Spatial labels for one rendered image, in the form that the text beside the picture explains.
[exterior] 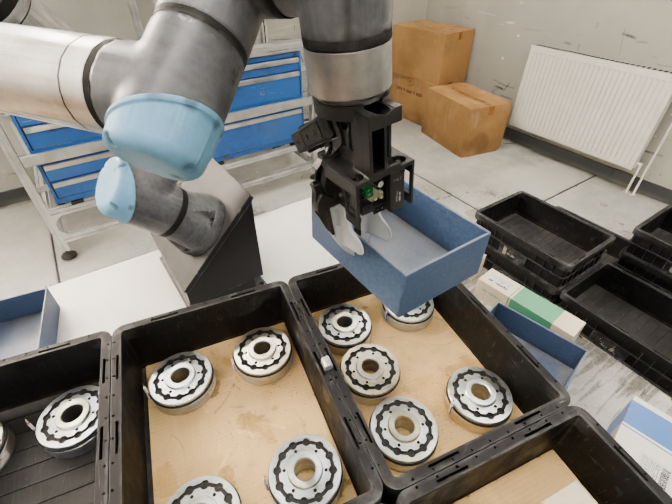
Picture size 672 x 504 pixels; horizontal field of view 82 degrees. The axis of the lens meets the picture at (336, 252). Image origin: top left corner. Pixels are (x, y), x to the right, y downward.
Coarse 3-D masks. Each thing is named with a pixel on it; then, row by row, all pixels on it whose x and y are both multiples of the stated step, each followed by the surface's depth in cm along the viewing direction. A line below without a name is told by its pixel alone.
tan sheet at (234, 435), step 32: (224, 352) 72; (224, 384) 67; (288, 384) 67; (160, 416) 63; (192, 416) 63; (224, 416) 63; (256, 416) 63; (288, 416) 63; (320, 416) 63; (160, 448) 59; (192, 448) 59; (224, 448) 59; (256, 448) 59; (160, 480) 55; (256, 480) 55
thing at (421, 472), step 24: (336, 264) 76; (456, 288) 72; (480, 312) 67; (504, 336) 63; (528, 360) 59; (336, 384) 56; (552, 384) 56; (552, 408) 53; (360, 432) 51; (504, 432) 51; (456, 456) 48; (384, 480) 46; (408, 480) 46
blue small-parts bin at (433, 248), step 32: (416, 192) 58; (320, 224) 56; (416, 224) 61; (448, 224) 55; (352, 256) 51; (384, 256) 45; (416, 256) 56; (448, 256) 46; (480, 256) 51; (384, 288) 47; (416, 288) 46; (448, 288) 51
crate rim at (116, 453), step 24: (264, 288) 71; (288, 288) 71; (168, 312) 67; (192, 312) 67; (120, 336) 63; (312, 336) 63; (120, 360) 59; (120, 384) 56; (120, 408) 53; (336, 408) 53; (120, 432) 51; (120, 456) 48; (360, 456) 48; (120, 480) 46
